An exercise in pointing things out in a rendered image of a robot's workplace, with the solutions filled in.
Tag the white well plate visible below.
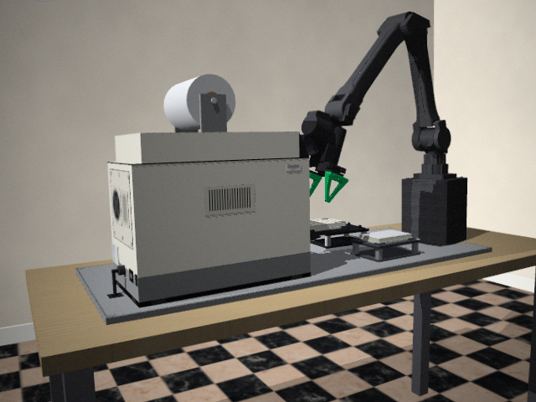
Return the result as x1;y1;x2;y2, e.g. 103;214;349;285
310;218;346;231

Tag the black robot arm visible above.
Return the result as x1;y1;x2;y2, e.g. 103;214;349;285
301;12;456;179

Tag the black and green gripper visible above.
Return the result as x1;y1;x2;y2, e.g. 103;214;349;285
309;146;349;203

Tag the grey cylinder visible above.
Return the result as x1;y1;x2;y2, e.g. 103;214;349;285
163;74;235;131

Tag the white flat plate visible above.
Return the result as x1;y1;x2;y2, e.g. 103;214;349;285
359;230;412;244

